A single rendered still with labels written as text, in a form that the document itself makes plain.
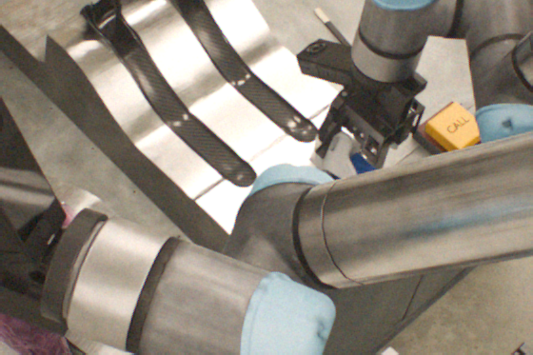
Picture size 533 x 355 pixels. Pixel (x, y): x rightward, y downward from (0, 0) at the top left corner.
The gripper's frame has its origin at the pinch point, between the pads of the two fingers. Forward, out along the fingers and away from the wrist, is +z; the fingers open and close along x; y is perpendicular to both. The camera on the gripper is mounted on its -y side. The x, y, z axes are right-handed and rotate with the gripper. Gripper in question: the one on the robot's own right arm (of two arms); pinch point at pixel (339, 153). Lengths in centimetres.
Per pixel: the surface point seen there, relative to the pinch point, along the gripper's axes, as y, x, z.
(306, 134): -5.5, 0.1, 1.8
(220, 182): -6.8, -13.6, 1.5
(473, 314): 9, 52, 90
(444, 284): 3, 47, 80
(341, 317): 3, 10, 50
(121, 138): -20.4, -17.8, 3.6
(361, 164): 2.8, 1.1, 0.0
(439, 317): 5, 46, 90
